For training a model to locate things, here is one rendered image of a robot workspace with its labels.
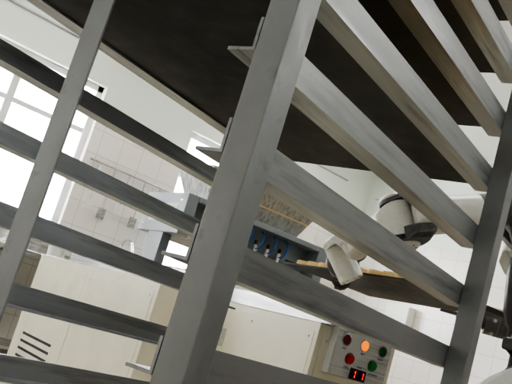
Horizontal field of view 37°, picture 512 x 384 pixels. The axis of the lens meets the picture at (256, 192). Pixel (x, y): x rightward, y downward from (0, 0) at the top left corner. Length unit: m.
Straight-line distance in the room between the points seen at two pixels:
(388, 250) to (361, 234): 0.07
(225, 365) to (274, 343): 1.82
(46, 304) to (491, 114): 0.68
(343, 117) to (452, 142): 0.29
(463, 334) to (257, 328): 1.51
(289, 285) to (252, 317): 1.89
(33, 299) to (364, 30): 0.55
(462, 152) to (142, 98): 5.62
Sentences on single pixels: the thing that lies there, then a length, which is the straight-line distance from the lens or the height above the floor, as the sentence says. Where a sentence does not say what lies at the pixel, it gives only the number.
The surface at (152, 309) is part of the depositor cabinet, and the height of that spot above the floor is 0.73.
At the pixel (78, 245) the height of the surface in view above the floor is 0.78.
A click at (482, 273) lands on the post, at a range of 1.14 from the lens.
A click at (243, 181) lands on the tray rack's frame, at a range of 0.59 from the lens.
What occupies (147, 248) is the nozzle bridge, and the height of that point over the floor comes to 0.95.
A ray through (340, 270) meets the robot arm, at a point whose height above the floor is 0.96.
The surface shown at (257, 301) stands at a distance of 2.63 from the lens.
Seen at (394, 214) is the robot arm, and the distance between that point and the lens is 1.80.
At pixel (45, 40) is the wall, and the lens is 6.23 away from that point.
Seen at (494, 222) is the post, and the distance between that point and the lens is 1.15.
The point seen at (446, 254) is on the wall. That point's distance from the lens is 7.52.
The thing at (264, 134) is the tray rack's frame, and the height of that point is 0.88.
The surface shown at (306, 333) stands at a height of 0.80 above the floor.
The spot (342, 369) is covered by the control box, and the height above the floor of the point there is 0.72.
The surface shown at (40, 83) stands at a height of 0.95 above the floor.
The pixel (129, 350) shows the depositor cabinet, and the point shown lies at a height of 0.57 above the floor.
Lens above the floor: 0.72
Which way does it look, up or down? 11 degrees up
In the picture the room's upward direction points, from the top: 17 degrees clockwise
